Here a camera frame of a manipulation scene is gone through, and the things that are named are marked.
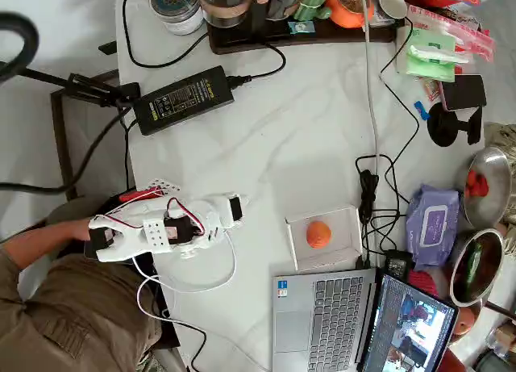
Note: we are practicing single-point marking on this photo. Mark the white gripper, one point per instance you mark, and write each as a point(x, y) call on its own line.
point(235, 207)

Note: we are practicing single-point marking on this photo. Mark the orange fruit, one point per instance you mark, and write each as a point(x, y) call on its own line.
point(319, 235)

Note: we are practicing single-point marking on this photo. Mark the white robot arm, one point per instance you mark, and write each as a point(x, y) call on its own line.
point(157, 235)

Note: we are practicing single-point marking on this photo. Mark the person left forearm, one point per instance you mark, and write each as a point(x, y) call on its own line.
point(40, 239)

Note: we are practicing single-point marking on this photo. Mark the white cardboard box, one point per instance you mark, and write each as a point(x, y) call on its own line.
point(342, 253)

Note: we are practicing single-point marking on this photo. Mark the person left hand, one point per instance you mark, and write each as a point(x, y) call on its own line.
point(82, 230)

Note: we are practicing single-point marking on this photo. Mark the red clamp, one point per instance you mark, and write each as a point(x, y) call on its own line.
point(137, 194)

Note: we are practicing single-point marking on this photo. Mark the thin black adapter lead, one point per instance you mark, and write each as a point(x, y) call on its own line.
point(127, 154)

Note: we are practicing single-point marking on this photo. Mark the black power adapter brick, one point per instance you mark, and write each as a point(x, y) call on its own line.
point(181, 99)

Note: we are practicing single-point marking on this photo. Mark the grey laptop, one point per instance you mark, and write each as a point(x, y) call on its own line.
point(322, 307)

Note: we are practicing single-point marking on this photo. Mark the grey round stool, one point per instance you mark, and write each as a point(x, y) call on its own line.
point(68, 210)

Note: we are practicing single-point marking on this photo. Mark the small black charger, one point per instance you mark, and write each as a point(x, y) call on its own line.
point(398, 264)

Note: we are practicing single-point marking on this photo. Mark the olive clothed person body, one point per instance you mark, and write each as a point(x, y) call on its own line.
point(72, 315)

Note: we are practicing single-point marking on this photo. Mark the teal candy packet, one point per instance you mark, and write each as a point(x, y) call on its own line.
point(301, 27)

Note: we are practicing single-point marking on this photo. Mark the dark wooden tea tray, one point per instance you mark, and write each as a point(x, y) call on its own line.
point(322, 37)

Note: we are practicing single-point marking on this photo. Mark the dark bottle cork stopper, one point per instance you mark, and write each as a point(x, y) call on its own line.
point(260, 13)

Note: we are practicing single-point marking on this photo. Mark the glass jar tan band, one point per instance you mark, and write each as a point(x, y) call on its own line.
point(225, 9)

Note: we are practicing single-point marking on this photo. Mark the wet wipes pack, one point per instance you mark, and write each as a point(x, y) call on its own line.
point(431, 226)

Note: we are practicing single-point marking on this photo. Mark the round tin dark lid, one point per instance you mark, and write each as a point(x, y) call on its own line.
point(177, 5)

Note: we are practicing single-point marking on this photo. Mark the red knitted cloth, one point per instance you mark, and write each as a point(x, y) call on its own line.
point(423, 283)

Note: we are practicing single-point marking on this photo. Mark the grey glass tumbler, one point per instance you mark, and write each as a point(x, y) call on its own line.
point(284, 1)

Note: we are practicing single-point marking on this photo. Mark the blue clip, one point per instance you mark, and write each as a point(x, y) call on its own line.
point(421, 110)

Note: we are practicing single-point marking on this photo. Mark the green cactus figurine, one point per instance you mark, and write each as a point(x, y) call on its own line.
point(312, 2)

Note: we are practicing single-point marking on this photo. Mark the black phone stand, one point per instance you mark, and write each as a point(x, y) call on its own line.
point(443, 126)

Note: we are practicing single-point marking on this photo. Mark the orange round teapot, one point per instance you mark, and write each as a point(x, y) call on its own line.
point(348, 9)

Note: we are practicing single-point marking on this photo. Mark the red white printed packet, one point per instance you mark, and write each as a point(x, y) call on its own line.
point(431, 91)

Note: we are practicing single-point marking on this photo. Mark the red strawberry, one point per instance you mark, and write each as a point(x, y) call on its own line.
point(471, 178)
point(480, 188)

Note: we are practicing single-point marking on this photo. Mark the green tissue pack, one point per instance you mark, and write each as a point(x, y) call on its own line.
point(431, 65)

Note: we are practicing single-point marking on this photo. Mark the green cucumber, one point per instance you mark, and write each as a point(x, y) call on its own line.
point(471, 267)

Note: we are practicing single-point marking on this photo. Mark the white cup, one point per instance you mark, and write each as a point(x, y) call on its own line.
point(393, 5)

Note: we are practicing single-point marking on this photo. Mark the black smartphone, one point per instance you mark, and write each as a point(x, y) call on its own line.
point(463, 93)

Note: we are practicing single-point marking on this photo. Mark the steel bowl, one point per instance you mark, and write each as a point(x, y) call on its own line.
point(492, 210)

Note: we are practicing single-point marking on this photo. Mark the steel pot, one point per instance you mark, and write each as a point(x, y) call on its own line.
point(489, 263)

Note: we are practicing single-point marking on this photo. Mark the beige woven mat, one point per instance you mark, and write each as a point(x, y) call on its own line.
point(504, 140)

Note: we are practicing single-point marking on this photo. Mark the green and pink packets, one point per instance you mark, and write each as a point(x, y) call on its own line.
point(467, 33)

